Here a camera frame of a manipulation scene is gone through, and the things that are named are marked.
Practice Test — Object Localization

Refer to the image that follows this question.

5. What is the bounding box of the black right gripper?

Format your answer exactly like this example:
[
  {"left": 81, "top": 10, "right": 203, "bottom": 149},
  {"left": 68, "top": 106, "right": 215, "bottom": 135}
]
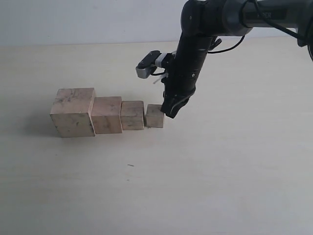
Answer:
[{"left": 161, "top": 52, "right": 203, "bottom": 118}]

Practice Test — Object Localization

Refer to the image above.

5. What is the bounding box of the smallest wooden cube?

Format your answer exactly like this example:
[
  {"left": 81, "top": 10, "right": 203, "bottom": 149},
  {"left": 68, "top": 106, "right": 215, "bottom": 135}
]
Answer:
[{"left": 145, "top": 104, "right": 164, "bottom": 128}]

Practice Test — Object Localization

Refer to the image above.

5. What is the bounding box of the third largest wooden cube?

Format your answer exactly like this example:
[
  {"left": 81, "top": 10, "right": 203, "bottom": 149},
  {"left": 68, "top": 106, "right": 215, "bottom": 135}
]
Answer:
[{"left": 120, "top": 100, "right": 144, "bottom": 130}]

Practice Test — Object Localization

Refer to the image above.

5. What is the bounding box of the second largest wooden cube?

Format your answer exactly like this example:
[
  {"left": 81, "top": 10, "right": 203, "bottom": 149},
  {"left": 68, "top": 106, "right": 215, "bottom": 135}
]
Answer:
[{"left": 91, "top": 96, "right": 122, "bottom": 135}]

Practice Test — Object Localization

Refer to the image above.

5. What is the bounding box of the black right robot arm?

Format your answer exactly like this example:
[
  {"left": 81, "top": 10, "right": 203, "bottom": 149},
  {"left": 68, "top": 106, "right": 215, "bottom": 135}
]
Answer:
[{"left": 161, "top": 0, "right": 313, "bottom": 118}]

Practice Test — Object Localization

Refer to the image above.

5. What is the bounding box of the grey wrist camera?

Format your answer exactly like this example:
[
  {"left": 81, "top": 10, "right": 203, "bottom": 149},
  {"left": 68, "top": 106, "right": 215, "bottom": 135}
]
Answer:
[{"left": 135, "top": 50, "right": 168, "bottom": 79}]

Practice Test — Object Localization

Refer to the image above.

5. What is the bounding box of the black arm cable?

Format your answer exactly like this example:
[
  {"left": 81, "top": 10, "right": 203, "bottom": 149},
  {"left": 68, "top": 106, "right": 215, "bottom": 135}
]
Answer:
[{"left": 207, "top": 0, "right": 309, "bottom": 53}]

